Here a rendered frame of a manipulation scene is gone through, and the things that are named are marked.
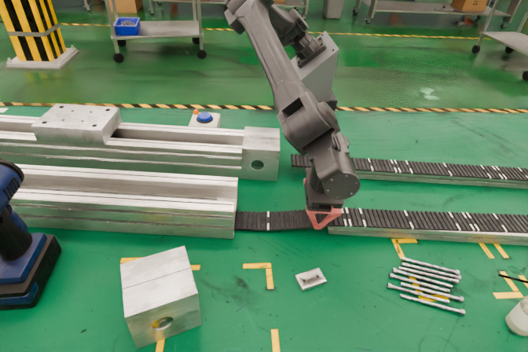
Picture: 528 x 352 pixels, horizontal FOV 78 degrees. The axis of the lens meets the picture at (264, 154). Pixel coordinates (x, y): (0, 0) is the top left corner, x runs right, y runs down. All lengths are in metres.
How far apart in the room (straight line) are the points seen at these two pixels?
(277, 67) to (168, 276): 0.40
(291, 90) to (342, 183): 0.18
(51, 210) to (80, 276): 0.15
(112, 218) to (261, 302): 0.33
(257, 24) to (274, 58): 0.11
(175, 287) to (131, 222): 0.23
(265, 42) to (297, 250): 0.42
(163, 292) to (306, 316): 0.24
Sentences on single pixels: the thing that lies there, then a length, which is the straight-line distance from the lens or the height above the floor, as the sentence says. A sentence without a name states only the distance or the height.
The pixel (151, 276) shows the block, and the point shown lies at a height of 0.87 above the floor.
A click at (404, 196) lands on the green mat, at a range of 0.88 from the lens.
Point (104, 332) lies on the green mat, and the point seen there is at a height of 0.78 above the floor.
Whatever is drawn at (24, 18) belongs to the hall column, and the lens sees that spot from 3.84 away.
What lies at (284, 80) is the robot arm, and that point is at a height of 1.08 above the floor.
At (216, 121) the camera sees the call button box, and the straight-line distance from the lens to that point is 0.94.
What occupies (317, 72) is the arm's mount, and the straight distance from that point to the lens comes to 1.17.
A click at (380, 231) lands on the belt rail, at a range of 0.75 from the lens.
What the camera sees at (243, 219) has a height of 0.79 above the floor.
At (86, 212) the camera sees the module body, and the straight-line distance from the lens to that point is 0.73.
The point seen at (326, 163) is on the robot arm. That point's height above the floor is 1.01.
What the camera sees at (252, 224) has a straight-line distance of 0.71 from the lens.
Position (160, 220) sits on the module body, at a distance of 0.69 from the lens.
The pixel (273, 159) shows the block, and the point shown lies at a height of 0.85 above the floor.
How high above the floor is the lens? 1.32
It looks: 36 degrees down
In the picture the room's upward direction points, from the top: 4 degrees clockwise
